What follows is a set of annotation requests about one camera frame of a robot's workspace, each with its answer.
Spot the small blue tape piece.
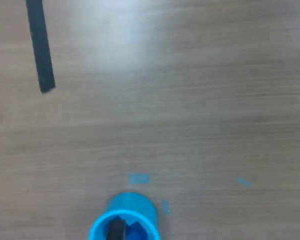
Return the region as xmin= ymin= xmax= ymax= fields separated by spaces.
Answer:
xmin=160 ymin=199 xmax=171 ymax=216
xmin=127 ymin=173 xmax=151 ymax=186

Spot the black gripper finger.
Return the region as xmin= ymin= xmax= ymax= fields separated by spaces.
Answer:
xmin=105 ymin=218 xmax=127 ymax=240

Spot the blue cube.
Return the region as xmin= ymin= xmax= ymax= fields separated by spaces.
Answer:
xmin=124 ymin=220 xmax=149 ymax=240

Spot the tiny dark tape mark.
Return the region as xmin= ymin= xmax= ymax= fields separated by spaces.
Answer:
xmin=237 ymin=176 xmax=253 ymax=189

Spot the blue plastic cup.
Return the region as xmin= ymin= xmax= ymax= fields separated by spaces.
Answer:
xmin=88 ymin=191 xmax=161 ymax=240

